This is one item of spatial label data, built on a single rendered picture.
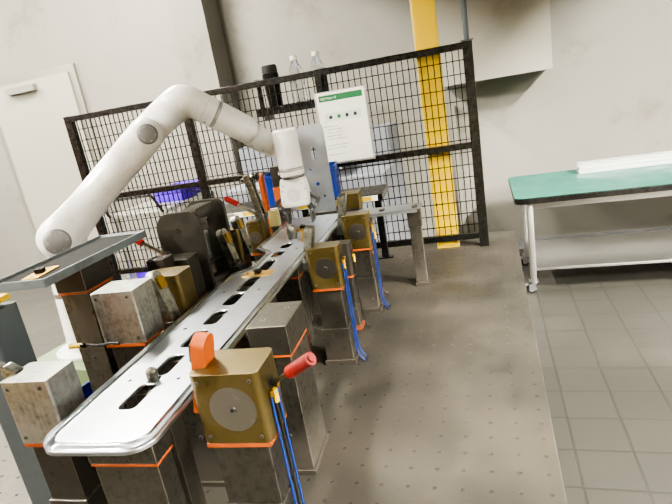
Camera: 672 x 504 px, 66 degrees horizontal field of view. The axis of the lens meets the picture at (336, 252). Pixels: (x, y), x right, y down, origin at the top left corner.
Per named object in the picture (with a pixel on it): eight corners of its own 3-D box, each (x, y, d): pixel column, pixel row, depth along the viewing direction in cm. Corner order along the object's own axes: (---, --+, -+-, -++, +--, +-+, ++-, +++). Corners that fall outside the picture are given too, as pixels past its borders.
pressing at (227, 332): (164, 455, 69) (161, 446, 69) (26, 456, 74) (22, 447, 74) (346, 214, 198) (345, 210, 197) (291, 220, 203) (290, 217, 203)
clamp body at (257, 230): (281, 313, 190) (262, 221, 180) (256, 315, 192) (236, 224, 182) (286, 306, 196) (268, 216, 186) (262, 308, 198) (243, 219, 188)
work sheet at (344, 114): (375, 158, 223) (365, 84, 214) (325, 165, 228) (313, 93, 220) (376, 157, 225) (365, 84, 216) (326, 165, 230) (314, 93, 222)
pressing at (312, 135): (336, 209, 204) (321, 122, 195) (308, 212, 207) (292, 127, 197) (336, 209, 205) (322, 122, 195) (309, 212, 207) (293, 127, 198)
